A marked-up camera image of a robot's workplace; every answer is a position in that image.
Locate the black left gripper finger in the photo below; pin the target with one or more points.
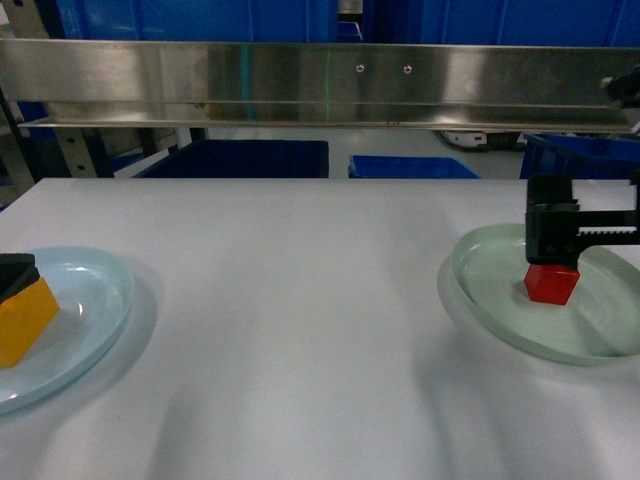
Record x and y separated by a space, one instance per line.
18 271

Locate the light blue plate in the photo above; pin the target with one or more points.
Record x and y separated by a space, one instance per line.
94 289

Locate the stainless steel shelf rail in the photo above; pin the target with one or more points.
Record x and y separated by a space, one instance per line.
439 87

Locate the green plate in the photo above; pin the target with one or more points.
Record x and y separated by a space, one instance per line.
588 315

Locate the yellow toy block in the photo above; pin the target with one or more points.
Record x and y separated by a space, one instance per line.
24 317

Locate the red toy block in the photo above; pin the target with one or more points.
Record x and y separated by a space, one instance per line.
550 284

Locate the blue bin far right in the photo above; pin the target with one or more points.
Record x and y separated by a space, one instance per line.
580 157

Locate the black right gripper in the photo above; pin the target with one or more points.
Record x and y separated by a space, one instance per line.
558 230

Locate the dark blue bin behind table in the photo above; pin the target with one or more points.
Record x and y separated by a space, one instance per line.
224 159

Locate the large blue bin upper shelf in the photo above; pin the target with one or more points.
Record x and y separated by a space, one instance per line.
226 21

